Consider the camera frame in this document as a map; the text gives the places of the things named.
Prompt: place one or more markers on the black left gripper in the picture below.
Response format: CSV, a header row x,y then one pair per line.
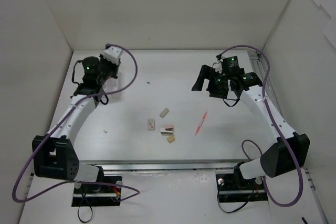
x,y
111,67

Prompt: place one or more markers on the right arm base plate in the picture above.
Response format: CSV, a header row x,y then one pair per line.
x,y
230,192

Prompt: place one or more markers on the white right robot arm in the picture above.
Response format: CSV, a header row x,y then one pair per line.
x,y
253,169

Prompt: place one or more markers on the aluminium rail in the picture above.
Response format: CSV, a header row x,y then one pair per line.
x,y
267,95
164,165

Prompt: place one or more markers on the pink black eraser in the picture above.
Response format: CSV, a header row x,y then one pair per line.
x,y
167,130

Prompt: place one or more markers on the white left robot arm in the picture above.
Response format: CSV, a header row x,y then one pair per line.
x,y
56,158

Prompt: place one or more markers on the beige long eraser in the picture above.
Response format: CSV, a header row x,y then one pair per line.
x,y
164,113

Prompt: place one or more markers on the white eraser red label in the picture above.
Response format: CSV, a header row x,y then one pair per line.
x,y
151,124

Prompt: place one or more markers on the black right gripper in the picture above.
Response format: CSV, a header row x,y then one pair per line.
x,y
210,83

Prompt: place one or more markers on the aluminium rail right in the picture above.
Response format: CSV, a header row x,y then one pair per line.
x,y
267,95

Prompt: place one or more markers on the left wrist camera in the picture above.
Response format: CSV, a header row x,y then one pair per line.
x,y
113,54

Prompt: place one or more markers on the white compartment organizer box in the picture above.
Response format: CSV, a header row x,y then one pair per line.
x,y
113,84

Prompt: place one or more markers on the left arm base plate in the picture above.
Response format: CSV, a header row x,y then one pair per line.
x,y
97,195

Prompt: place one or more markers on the small tan eraser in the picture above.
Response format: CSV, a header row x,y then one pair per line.
x,y
171,139

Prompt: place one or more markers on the pink pen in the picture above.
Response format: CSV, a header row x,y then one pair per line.
x,y
201,123

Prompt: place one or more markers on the aluminium rail front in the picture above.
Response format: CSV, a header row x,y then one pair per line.
x,y
164,165

